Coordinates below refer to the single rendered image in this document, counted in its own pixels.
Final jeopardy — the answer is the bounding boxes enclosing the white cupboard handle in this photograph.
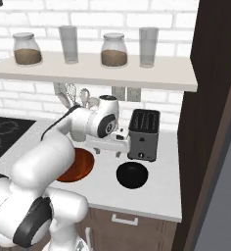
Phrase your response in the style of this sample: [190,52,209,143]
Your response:
[84,226,93,250]

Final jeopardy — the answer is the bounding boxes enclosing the orange-brown bowl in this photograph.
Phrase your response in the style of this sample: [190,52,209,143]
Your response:
[56,147,96,183]

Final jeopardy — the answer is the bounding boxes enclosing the clear drinking glass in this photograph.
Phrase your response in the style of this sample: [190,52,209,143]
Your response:
[138,26,160,69]
[58,25,79,65]

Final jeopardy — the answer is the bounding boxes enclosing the dark brown tall cabinet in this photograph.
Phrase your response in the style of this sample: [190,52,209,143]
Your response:
[171,0,231,251]

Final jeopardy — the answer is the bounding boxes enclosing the white drawer handle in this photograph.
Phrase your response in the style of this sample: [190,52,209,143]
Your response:
[111,213,139,226]

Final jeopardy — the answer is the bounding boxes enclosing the black hob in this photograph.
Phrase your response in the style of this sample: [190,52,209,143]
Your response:
[0,116,37,168]

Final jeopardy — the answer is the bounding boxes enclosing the utensils in pot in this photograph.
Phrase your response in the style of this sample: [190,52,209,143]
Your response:
[57,82,100,110]

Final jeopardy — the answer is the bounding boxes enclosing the white wall socket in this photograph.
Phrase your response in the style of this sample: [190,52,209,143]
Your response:
[126,86,142,103]
[53,81,68,96]
[111,85,126,102]

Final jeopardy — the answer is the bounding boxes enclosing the glass jar with brown contents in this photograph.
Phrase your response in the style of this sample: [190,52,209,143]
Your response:
[12,31,43,67]
[100,32,128,69]

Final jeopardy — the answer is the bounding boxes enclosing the brown cupboard door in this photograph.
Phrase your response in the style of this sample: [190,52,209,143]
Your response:
[75,209,96,251]

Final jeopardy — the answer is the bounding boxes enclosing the brown drawer front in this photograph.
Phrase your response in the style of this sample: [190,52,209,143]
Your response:
[90,208,169,251]

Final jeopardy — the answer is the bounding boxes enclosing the grey black toaster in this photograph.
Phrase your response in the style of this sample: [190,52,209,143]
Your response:
[126,108,162,163]

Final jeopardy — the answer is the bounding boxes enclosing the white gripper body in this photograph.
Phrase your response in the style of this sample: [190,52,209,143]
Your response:
[84,133,131,154]

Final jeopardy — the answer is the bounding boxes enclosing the white wall shelf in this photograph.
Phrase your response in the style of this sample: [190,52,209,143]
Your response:
[0,52,199,93]

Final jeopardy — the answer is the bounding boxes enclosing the black bowl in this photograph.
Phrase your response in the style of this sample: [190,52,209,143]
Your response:
[115,161,150,190]

